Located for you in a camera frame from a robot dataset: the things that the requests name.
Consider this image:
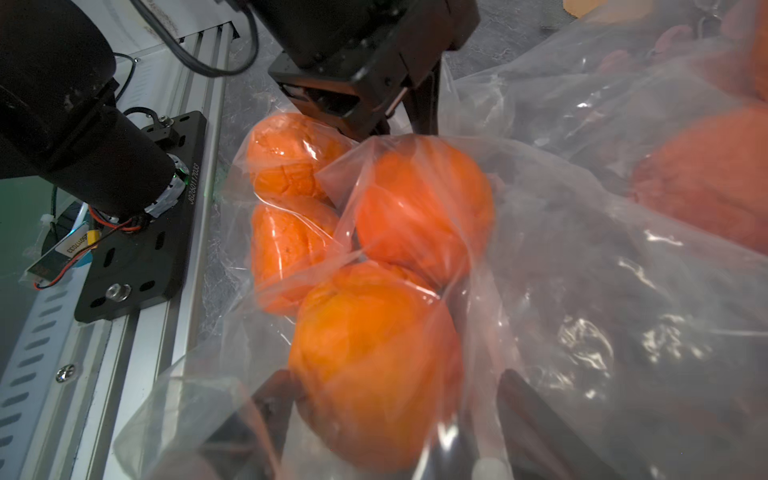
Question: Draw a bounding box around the clear zip-top bag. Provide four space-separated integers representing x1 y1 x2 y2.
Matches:
114 137 767 479
443 0 768 253

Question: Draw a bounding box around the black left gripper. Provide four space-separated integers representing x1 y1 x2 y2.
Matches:
230 0 480 141

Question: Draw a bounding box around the round cork coaster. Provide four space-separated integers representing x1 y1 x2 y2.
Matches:
562 0 654 24

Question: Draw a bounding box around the white slotted cable duct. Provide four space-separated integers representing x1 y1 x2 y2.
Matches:
1 267 89 479

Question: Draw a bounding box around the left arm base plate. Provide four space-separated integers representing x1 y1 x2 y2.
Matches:
74 111 208 323

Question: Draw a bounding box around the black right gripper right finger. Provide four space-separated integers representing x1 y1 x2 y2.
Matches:
496 369 621 479

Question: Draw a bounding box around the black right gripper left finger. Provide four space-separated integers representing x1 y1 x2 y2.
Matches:
155 369 297 479

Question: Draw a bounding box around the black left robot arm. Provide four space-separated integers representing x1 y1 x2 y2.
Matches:
1 1 480 219

